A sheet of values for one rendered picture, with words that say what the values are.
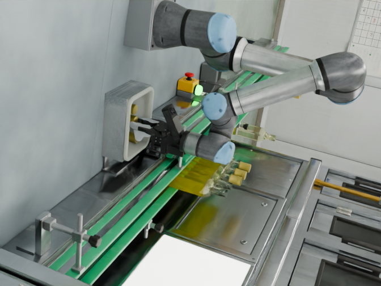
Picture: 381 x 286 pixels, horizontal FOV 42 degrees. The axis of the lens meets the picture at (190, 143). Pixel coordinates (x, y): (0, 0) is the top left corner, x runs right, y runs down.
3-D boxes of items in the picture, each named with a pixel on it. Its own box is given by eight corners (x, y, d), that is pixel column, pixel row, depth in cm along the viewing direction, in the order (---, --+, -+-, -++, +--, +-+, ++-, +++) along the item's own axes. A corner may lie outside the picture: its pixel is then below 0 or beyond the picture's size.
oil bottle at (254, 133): (224, 132, 259) (272, 146, 251) (224, 123, 255) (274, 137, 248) (227, 126, 263) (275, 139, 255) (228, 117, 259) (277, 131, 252)
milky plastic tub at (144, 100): (102, 156, 165) (125, 164, 163) (105, 93, 156) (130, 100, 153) (127, 138, 180) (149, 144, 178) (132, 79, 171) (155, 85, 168)
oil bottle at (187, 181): (155, 183, 183) (210, 200, 176) (156, 169, 180) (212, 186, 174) (161, 176, 187) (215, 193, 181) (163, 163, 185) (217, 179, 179)
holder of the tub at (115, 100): (100, 169, 168) (121, 176, 166) (104, 93, 156) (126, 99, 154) (125, 151, 183) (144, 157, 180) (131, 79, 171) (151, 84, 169)
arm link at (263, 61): (203, 19, 165) (372, 59, 147) (214, 38, 179) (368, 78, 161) (190, 51, 163) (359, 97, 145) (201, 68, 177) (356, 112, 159)
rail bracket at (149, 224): (121, 232, 166) (157, 245, 163) (122, 215, 164) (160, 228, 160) (127, 226, 170) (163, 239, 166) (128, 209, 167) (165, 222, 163)
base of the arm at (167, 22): (155, -2, 152) (186, 2, 149) (174, 1, 166) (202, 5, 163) (150, 48, 156) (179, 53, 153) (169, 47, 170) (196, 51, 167)
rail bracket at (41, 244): (16, 253, 128) (91, 284, 121) (14, 197, 121) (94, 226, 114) (28, 243, 132) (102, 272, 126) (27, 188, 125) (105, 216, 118)
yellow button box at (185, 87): (175, 95, 215) (191, 99, 213) (177, 78, 212) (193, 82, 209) (181, 90, 221) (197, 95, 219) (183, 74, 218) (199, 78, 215)
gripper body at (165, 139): (147, 150, 166) (181, 160, 162) (149, 126, 162) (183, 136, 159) (157, 141, 172) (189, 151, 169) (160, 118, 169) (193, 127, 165)
